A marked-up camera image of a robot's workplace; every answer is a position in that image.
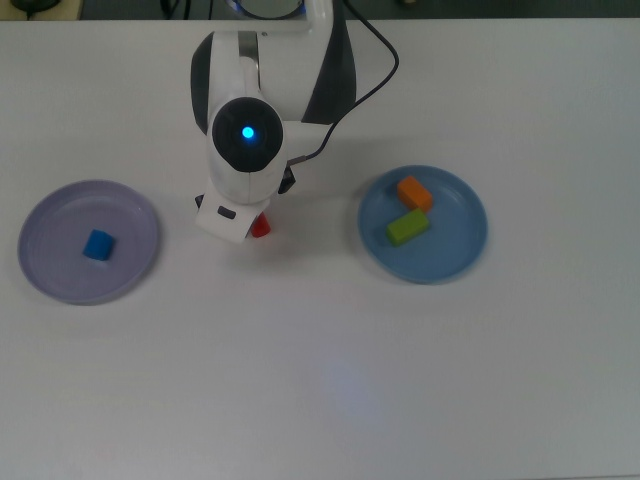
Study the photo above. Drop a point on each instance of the black round device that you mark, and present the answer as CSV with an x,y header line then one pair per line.
x,y
35,5

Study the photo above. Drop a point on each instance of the blue short block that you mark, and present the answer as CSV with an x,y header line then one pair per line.
x,y
99,245

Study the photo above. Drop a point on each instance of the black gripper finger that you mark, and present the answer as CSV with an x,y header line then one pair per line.
x,y
287,181
199,201

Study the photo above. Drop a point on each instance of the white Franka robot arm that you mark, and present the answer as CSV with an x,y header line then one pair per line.
x,y
245,170

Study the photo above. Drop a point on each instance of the purple plate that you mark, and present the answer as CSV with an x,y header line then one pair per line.
x,y
60,270

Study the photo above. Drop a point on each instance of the blue plate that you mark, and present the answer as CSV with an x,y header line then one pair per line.
x,y
450,250

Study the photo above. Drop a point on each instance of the red cylinder block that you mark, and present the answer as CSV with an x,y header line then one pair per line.
x,y
261,227

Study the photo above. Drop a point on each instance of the beige wooden desk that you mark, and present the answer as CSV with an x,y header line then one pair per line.
x,y
70,10

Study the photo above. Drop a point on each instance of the green rectangular block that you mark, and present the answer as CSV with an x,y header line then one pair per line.
x,y
407,227

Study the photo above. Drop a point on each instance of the orange rectangular block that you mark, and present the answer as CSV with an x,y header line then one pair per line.
x,y
415,192

